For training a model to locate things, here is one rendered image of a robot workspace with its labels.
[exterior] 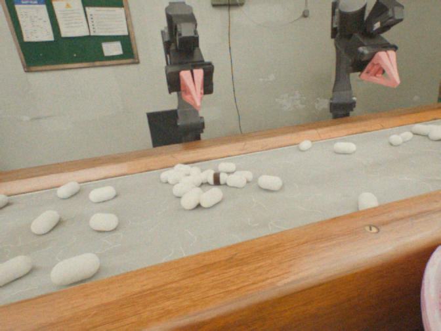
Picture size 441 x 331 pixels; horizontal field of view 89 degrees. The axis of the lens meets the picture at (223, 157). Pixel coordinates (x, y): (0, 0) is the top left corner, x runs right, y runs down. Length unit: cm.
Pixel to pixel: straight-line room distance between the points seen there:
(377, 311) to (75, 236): 30
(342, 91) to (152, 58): 180
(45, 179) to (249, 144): 41
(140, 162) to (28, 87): 218
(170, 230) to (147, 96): 214
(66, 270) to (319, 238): 20
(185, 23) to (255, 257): 41
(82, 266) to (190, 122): 56
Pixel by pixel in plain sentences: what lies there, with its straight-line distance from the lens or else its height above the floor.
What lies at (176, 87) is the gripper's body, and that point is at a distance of 53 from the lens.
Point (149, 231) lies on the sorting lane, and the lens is 27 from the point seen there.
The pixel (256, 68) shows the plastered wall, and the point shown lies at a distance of 255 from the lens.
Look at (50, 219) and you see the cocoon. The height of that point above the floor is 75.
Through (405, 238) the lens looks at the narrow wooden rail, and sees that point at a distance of 22.
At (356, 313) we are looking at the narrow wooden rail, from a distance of 21.
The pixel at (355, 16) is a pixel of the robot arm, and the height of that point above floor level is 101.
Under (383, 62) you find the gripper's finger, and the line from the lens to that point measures 63.
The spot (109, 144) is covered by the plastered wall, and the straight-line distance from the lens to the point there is 246.
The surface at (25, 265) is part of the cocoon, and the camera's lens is 28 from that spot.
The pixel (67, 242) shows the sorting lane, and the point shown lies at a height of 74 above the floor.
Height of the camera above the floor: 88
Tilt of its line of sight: 17 degrees down
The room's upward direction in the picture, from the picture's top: 6 degrees counter-clockwise
